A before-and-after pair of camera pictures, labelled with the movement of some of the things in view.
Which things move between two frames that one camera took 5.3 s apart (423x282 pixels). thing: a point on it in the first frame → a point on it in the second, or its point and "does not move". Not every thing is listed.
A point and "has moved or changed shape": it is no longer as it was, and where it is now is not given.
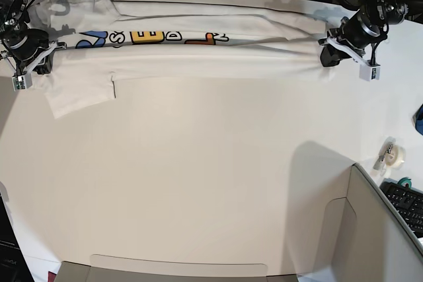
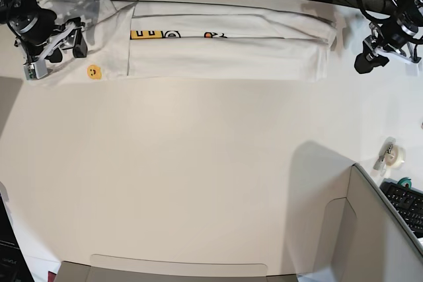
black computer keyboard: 408,201 does not move
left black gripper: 26,43 → 63,34
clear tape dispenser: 392,156 does not move
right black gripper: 356,31 → 392,33
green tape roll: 405,180 does not move
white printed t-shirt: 102,35 has moved or changed shape
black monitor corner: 14,267 does not move
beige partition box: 364,239 does not move
